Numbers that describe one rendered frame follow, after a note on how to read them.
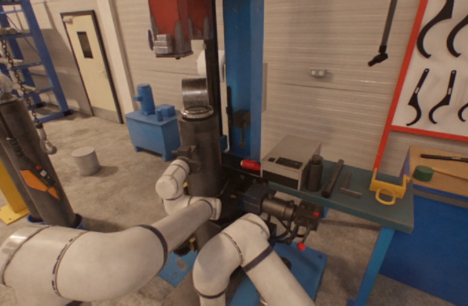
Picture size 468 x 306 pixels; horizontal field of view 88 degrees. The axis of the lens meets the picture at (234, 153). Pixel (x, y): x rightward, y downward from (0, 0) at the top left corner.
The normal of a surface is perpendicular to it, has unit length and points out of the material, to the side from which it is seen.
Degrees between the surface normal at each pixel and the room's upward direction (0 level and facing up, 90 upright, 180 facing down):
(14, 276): 73
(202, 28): 90
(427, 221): 90
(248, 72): 90
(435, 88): 90
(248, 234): 33
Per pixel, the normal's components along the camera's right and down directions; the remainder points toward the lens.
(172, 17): -0.16, 0.47
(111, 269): 0.49, -0.24
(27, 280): -0.18, 0.18
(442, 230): -0.53, 0.42
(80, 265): 0.00, -0.43
